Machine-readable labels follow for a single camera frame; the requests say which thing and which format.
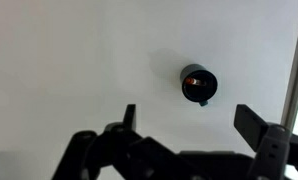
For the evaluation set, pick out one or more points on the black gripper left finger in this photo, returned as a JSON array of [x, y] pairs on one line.
[[99, 153]]

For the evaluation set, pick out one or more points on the orange capped marker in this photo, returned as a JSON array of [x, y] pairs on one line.
[[191, 81]]

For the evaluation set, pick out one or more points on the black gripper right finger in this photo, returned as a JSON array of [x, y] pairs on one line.
[[272, 146]]

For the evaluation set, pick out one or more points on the dark teal enamel mug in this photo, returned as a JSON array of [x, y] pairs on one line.
[[202, 93]]

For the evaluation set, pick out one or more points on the grey window frame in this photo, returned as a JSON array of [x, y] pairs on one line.
[[297, 66]]

